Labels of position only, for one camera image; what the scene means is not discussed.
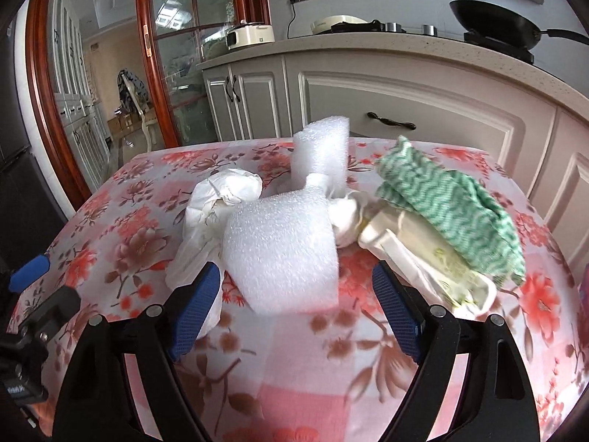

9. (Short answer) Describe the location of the white glass display cabinet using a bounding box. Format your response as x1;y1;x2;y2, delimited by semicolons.
50;0;111;180

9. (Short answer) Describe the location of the black gas stove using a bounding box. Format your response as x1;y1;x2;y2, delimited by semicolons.
329;21;537;63

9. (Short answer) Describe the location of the beige plastic package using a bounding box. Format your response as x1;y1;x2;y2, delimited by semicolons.
358;207;498;320

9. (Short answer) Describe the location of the twisted white tissue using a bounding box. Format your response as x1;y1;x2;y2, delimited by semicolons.
329;191;371;247

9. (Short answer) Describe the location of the white foam packing sheet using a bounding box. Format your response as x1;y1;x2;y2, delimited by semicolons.
223;117;350;316

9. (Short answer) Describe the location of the white dining chair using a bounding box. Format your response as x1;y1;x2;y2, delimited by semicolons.
117;69;159;148

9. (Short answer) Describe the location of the wood framed glass door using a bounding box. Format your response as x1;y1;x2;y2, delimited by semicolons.
25;0;270;203

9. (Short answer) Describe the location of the white lid on stove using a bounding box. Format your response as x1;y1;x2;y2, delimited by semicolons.
309;14;369;34

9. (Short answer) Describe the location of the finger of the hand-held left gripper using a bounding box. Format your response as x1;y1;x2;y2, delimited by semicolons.
9;257;50;293
21;285;80;339

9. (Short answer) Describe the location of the black wok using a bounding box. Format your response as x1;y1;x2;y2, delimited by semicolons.
448;0;589;51

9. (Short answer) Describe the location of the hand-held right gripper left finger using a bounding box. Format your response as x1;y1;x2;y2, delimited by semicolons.
53;262;222;442

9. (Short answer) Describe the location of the pink floral tablecloth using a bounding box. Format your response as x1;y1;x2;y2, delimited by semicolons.
7;137;589;442

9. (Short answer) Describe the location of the green wavy cleaning cloth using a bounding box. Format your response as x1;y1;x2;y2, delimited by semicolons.
375;136;526;286

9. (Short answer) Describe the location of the crumpled white plastic bag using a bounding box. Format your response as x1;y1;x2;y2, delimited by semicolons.
166;168;264;337

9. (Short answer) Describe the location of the white rice cooker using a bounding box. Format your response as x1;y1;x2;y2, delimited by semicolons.
225;19;275;51

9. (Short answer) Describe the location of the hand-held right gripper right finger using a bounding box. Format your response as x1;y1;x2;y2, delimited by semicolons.
372;262;539;442

